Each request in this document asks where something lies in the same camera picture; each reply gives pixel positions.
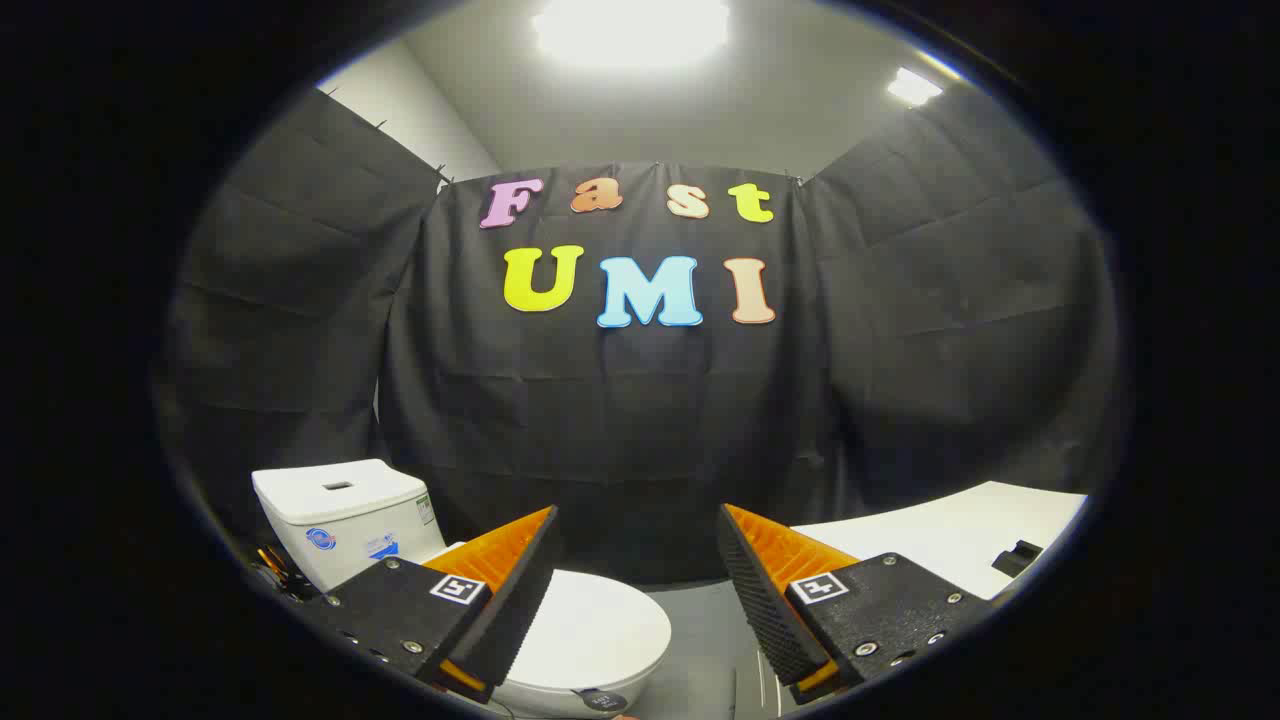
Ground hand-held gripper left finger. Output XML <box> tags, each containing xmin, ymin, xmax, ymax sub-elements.
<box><xmin>300</xmin><ymin>505</ymin><xmax>559</xmax><ymax>704</ymax></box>

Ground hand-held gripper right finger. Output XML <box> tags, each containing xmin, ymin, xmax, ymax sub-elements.
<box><xmin>716</xmin><ymin>503</ymin><xmax>996</xmax><ymax>706</ymax></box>

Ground white toilet tank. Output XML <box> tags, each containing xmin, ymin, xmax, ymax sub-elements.
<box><xmin>252</xmin><ymin>459</ymin><xmax>448</xmax><ymax>593</ymax></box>

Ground white door panel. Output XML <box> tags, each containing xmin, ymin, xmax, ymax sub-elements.
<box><xmin>790</xmin><ymin>481</ymin><xmax>1089</xmax><ymax>601</ymax></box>

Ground black backdrop cloth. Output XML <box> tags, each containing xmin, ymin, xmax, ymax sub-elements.
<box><xmin>150</xmin><ymin>85</ymin><xmax>1136</xmax><ymax>586</ymax></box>

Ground small black object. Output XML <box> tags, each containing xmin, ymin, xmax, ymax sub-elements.
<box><xmin>992</xmin><ymin>540</ymin><xmax>1044</xmax><ymax>579</ymax></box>

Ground small ceiling light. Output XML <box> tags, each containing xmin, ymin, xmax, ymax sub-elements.
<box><xmin>887</xmin><ymin>67</ymin><xmax>944</xmax><ymax>108</ymax></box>

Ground large ceiling light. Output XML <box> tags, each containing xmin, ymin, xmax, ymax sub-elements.
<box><xmin>530</xmin><ymin>0</ymin><xmax>731</xmax><ymax>71</ymax></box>

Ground tangled orange and black cables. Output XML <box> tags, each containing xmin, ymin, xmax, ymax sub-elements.
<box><xmin>250</xmin><ymin>543</ymin><xmax>321</xmax><ymax>601</ymax></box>

